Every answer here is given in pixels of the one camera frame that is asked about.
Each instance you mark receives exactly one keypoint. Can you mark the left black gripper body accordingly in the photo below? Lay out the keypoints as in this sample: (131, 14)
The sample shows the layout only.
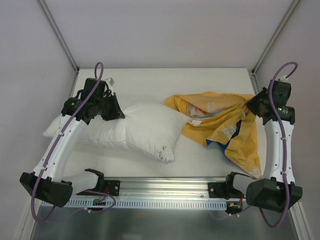
(114, 107)

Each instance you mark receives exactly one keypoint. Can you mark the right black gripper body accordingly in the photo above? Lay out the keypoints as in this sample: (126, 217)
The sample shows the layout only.
(253, 104)

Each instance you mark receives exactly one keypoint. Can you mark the yellow Mickey Mouse pillowcase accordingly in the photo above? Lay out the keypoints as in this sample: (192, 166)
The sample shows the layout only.
(216, 111)

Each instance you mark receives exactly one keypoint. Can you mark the white pillow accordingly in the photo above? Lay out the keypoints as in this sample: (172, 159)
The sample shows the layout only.
(151, 129)

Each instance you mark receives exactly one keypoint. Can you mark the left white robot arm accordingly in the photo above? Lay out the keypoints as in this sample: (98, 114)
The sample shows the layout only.
(46, 182)

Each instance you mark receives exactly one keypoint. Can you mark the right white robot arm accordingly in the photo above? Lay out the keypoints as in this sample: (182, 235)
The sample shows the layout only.
(276, 189)

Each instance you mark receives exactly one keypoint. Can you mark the white pillowcase care label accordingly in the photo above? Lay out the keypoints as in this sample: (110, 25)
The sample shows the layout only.
(195, 122)

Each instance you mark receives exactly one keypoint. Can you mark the blue tag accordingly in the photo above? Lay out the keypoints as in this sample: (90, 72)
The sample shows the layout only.
(224, 136)

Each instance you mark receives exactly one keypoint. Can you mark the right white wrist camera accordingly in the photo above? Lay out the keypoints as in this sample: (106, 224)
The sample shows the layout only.
(284, 78)

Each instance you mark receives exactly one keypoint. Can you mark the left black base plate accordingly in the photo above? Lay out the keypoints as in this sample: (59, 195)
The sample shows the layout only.
(111, 187)

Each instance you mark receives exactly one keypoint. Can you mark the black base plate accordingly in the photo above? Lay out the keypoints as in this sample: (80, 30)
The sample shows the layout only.
(222, 190)
(111, 187)

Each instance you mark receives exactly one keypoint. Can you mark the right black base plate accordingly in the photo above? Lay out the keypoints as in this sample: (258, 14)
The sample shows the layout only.
(222, 190)

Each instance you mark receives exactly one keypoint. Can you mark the left aluminium frame post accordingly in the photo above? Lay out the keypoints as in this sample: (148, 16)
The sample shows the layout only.
(57, 33)

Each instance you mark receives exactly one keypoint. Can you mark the aluminium frame post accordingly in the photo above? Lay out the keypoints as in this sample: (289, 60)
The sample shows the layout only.
(294, 4)
(57, 33)

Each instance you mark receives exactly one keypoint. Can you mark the right aluminium frame post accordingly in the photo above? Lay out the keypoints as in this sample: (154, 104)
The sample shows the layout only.
(294, 4)

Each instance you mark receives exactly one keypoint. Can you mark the aluminium mounting rail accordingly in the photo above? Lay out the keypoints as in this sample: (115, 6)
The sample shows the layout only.
(165, 188)

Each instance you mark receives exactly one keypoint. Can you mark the white slotted cable duct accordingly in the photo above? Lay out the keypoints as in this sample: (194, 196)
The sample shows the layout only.
(158, 204)

